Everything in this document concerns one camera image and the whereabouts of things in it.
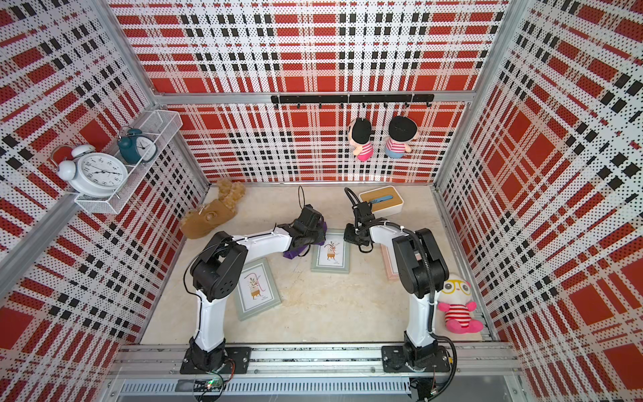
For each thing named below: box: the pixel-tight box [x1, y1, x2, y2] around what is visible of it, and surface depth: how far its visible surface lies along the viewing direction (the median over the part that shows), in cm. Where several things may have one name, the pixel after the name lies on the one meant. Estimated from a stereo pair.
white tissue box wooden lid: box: [358, 185, 405, 217], surface depth 111 cm
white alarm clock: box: [56, 144, 129, 200], surface depth 63 cm
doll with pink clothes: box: [347, 117, 376, 162], surface depth 98 cm
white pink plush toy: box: [437, 273, 484, 335], surface depth 78 cm
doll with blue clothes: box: [385, 115, 419, 160], surface depth 100 cm
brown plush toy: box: [180, 178, 247, 240], surface depth 106 cm
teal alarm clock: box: [117, 128, 158, 165], surface depth 73 cm
